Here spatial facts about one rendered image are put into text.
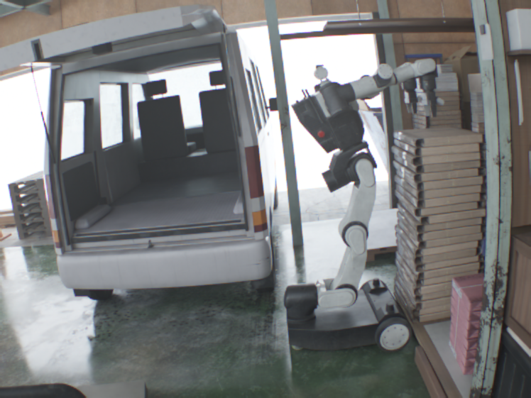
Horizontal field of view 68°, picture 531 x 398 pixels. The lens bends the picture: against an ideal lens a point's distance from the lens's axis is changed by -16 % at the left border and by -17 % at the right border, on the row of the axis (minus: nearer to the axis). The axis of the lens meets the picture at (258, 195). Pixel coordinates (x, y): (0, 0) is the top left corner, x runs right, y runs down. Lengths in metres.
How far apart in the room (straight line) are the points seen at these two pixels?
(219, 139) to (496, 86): 3.53
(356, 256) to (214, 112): 2.59
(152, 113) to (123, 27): 3.05
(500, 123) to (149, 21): 1.23
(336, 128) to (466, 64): 2.52
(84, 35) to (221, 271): 1.66
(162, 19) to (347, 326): 1.72
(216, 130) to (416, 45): 2.27
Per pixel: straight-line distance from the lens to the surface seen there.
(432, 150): 2.27
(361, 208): 2.36
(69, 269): 3.10
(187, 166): 4.63
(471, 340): 2.06
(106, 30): 1.70
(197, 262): 2.76
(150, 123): 4.69
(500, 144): 1.43
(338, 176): 2.29
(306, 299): 2.46
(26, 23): 5.55
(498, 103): 1.42
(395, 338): 2.45
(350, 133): 2.23
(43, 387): 1.20
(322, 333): 2.41
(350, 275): 2.47
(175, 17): 1.65
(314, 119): 2.21
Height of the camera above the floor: 1.37
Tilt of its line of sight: 12 degrees down
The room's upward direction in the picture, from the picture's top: 7 degrees counter-clockwise
